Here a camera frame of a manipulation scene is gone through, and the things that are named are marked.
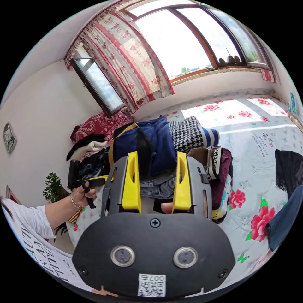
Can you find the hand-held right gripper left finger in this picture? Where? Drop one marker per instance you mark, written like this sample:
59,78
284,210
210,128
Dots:
130,189

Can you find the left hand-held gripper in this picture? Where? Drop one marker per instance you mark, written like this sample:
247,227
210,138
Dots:
94,182

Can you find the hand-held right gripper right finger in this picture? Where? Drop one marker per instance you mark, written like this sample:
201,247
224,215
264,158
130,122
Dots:
183,189

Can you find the person's left forearm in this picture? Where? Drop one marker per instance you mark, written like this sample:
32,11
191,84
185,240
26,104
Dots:
59,214

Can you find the blue long sleeve sweater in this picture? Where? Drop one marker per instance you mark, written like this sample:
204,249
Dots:
284,220

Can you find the person's right hand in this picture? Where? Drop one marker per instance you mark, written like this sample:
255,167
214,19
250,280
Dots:
166,208

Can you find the person's left hand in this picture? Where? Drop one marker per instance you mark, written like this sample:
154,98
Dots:
81,196

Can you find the brown cardboard carton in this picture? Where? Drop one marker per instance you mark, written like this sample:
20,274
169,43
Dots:
201,155

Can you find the green potted plant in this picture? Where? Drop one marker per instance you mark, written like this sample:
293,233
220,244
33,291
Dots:
53,187

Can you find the red patterned cushion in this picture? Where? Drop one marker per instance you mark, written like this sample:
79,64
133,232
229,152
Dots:
99,125

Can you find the pile of clothes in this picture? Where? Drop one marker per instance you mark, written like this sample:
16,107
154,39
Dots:
158,142

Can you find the bed with floral sheet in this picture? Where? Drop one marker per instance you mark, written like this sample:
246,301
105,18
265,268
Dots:
248,151

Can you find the small dark-framed window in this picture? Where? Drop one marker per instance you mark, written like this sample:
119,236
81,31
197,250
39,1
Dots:
99,80

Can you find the person's body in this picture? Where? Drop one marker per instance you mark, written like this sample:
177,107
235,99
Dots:
40,255

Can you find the black garment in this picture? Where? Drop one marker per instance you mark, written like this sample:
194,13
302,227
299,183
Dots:
288,170

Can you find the red and white curtain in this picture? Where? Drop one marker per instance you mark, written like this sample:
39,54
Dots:
123,56

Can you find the large wooden window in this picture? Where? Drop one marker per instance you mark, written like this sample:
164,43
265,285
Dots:
180,42

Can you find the wall clock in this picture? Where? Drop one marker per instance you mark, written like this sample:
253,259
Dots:
9,138

